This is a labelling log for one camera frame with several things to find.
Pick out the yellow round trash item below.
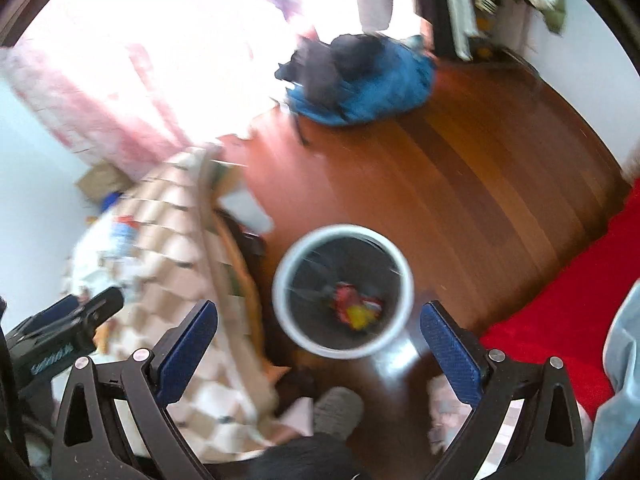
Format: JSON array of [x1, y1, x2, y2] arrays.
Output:
[[346, 304, 376, 330]]

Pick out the red snack wrapper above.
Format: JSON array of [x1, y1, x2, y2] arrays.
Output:
[[331, 282, 383, 330]]

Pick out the white round trash bin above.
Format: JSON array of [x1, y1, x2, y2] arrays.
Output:
[[271, 224, 414, 360]]

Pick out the pink floral curtain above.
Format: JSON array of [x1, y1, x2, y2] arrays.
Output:
[[1, 47, 191, 180]]

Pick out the red blanket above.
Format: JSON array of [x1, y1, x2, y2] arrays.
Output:
[[480, 183, 640, 419]]

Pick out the blue jacket pile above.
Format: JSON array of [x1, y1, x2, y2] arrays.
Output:
[[286, 38, 435, 127]]

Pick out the hanging clothes rack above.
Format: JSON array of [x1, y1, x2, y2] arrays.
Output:
[[409, 0, 569, 61]]

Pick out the pastel checkered cloth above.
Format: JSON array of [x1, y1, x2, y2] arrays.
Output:
[[426, 375, 524, 479]]

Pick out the brown cardboard box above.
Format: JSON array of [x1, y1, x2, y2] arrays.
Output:
[[75, 162, 134, 204]]

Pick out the black clothes on jacket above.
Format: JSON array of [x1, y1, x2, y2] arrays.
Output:
[[274, 34, 384, 110]]

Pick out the grey slipper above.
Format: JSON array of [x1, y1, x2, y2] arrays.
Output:
[[312, 387, 364, 441]]

